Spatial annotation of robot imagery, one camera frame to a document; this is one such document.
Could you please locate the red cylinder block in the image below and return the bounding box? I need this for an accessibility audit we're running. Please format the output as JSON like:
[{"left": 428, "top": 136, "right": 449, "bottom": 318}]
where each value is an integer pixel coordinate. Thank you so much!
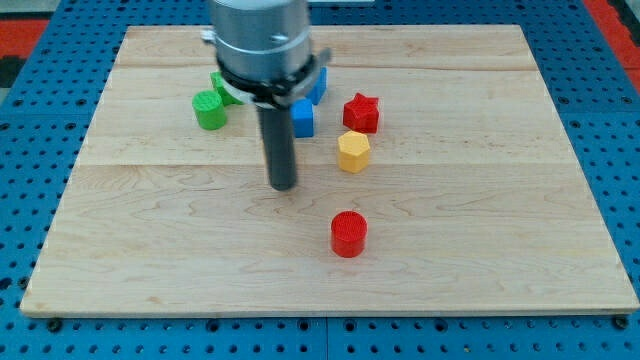
[{"left": 330, "top": 211, "right": 368, "bottom": 258}]

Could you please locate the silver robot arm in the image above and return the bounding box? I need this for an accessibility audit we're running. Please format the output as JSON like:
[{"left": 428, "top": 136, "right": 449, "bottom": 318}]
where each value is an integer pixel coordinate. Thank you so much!
[{"left": 209, "top": 0, "right": 332, "bottom": 108}]

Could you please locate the blue block behind arm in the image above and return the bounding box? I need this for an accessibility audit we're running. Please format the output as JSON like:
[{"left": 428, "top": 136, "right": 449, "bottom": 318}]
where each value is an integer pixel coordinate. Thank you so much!
[{"left": 306, "top": 67, "right": 327, "bottom": 106}]

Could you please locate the yellow hexagon block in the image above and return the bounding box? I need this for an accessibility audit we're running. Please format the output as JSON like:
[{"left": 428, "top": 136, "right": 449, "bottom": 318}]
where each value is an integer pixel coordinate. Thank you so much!
[{"left": 337, "top": 131, "right": 371, "bottom": 173}]

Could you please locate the black pusher rod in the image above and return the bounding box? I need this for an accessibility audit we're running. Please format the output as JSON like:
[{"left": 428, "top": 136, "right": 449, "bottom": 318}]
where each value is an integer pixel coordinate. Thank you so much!
[{"left": 256, "top": 105, "right": 297, "bottom": 191}]

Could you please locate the blue cube block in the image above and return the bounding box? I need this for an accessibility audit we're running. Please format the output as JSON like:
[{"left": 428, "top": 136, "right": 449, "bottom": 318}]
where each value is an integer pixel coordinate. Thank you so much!
[{"left": 291, "top": 98, "right": 314, "bottom": 138}]

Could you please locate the red star block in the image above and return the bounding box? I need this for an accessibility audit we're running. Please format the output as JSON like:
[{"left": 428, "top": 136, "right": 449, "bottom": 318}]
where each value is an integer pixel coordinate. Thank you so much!
[{"left": 342, "top": 93, "right": 380, "bottom": 134}]

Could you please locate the green cylinder block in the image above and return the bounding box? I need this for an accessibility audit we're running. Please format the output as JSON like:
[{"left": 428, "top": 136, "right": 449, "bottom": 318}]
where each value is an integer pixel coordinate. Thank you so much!
[{"left": 192, "top": 90, "right": 227, "bottom": 130}]

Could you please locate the green star block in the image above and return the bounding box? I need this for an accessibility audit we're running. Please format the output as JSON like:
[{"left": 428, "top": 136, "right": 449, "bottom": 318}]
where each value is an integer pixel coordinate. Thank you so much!
[{"left": 210, "top": 71, "right": 243, "bottom": 106}]

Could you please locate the wooden board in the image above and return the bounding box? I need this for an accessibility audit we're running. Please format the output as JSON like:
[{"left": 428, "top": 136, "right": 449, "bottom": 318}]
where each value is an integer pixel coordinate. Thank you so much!
[{"left": 20, "top": 25, "right": 639, "bottom": 318}]

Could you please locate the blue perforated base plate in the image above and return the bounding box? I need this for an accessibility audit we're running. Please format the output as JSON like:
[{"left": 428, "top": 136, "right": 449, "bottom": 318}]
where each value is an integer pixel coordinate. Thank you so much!
[{"left": 1, "top": 0, "right": 639, "bottom": 359}]

